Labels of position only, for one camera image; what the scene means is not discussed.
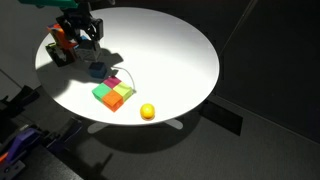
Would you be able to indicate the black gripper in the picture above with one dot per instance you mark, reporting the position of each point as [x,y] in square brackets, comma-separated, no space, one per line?
[80,17]

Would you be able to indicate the gray block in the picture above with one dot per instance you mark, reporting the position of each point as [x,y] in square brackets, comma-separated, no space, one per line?
[90,52]

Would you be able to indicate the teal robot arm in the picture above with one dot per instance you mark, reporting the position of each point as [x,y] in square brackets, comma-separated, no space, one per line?
[63,4]

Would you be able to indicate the blue block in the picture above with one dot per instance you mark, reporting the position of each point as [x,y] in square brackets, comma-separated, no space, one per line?
[97,70]

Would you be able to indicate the four-colour square block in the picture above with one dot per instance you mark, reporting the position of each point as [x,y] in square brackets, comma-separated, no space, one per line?
[112,93]

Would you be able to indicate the black white triangle cube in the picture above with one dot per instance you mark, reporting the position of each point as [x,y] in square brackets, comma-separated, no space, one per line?
[84,41]

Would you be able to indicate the orange patterned cube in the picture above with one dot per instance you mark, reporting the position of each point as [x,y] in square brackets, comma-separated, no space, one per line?
[60,37]

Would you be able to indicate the black green patterned cube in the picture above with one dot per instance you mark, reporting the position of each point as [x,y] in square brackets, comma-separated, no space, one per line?
[61,57]

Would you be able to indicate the yellow ball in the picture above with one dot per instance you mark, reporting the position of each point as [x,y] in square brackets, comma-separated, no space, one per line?
[147,111]

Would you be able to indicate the purple clamp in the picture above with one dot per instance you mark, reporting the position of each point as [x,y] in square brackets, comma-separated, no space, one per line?
[23,142]

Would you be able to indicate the black equipment at left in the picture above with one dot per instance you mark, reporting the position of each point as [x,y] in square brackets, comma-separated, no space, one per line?
[28,153]

